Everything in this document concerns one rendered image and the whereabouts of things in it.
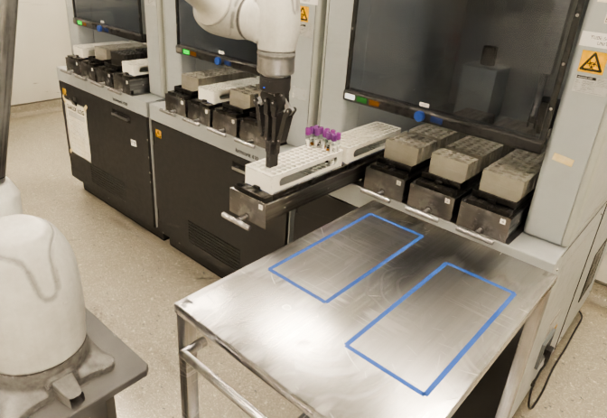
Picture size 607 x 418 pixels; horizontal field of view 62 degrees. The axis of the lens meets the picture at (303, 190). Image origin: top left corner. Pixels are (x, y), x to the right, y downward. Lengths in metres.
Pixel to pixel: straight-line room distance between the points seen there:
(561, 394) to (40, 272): 1.80
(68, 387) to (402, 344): 0.53
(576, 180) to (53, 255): 1.13
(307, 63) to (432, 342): 1.09
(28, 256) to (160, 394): 1.14
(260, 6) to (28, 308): 0.75
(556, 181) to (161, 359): 1.43
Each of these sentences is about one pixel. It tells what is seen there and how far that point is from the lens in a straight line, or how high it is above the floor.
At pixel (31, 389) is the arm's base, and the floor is 0.73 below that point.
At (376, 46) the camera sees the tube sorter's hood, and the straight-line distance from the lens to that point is 1.53.
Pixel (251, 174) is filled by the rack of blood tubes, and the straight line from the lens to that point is 1.31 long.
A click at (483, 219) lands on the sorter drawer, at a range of 1.39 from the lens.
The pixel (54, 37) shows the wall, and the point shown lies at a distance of 4.80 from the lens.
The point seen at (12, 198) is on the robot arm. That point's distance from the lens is 1.01.
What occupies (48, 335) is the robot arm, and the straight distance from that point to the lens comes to 0.89.
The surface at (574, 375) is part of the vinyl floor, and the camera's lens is 2.27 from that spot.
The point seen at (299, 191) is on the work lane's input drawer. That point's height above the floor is 0.80.
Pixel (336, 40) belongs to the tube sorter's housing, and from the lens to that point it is 1.63.
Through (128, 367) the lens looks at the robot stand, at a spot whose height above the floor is 0.70.
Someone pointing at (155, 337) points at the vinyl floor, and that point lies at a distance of 2.10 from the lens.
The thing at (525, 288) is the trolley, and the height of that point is 0.82.
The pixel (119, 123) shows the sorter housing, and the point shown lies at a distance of 2.59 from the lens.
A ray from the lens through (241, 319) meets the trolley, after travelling 0.87.
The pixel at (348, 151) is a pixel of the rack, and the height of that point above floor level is 0.86.
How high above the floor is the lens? 1.37
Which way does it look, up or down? 25 degrees down
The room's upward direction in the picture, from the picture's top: 4 degrees clockwise
